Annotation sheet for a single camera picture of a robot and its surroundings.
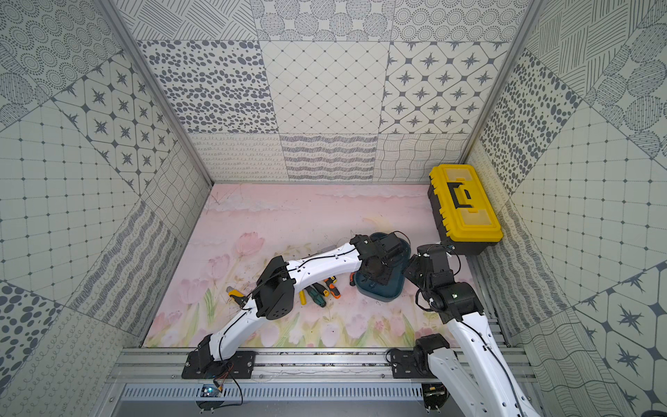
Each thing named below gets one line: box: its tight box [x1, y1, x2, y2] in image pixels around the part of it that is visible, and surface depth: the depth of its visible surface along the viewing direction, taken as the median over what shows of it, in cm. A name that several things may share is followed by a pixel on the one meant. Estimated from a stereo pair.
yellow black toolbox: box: [427, 164, 504, 256], surface depth 93 cm
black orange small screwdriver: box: [323, 276, 342, 299], surface depth 89 cm
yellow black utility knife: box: [225, 285, 249, 308], surface depth 88 cm
